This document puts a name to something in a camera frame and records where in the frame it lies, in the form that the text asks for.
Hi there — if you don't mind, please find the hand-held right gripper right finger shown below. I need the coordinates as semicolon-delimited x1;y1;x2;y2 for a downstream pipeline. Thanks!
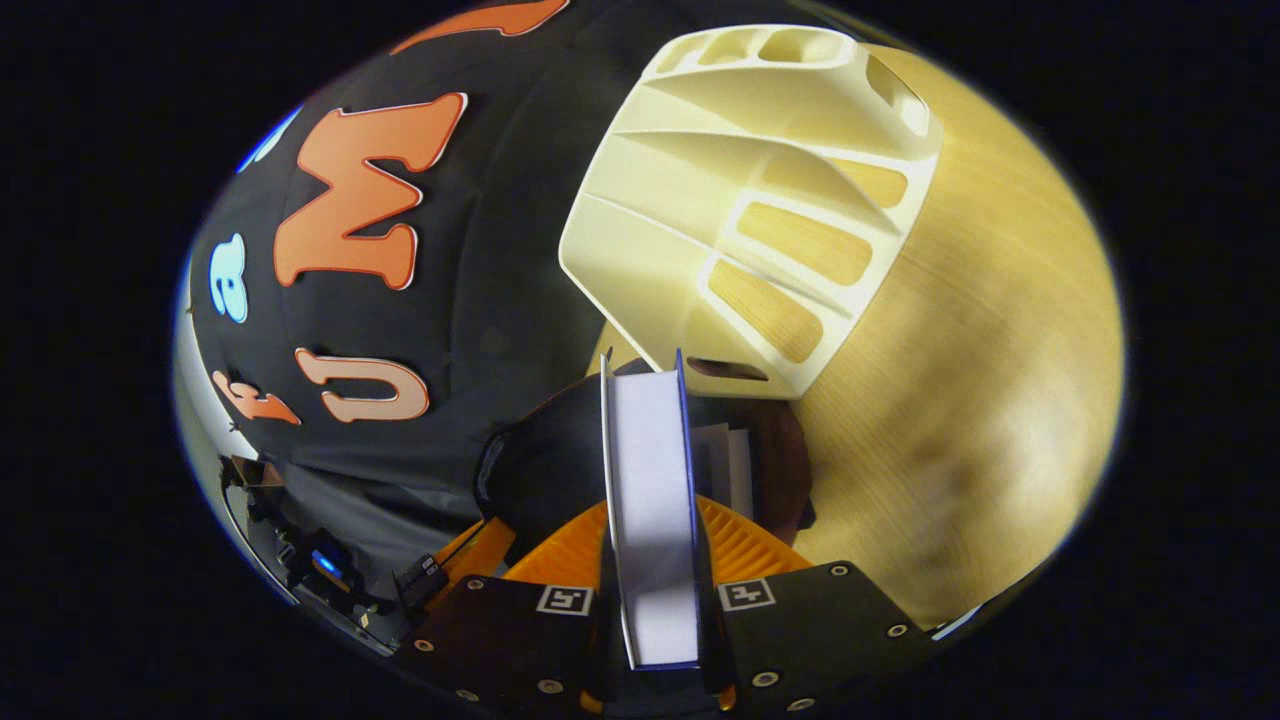
695;495;938;716

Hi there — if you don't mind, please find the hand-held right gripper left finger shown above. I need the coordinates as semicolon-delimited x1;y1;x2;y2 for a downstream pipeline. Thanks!
398;498;613;716

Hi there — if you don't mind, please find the blue book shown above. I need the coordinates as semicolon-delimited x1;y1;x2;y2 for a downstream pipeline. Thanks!
599;348;702;671

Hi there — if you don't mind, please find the maroon schoolbag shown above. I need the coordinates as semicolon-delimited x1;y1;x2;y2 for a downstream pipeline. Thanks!
475;355;818;561

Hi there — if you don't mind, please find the white bookshelf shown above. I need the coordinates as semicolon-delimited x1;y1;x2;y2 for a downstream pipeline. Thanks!
558;25;944;399

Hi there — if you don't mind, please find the black backdrop cloth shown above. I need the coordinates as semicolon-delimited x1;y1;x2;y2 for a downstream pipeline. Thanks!
185;0;681;601

